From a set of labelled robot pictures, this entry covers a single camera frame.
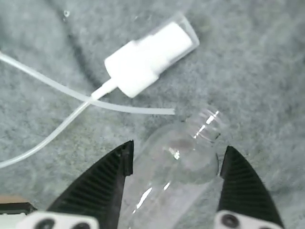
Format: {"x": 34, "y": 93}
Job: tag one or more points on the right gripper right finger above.
{"x": 243, "y": 188}

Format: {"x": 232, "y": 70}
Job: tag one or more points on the clear plastic bottle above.
{"x": 171, "y": 176}

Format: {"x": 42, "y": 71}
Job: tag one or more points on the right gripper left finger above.
{"x": 95, "y": 181}

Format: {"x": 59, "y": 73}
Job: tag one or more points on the white spray top with tube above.
{"x": 71, "y": 89}
{"x": 145, "y": 64}

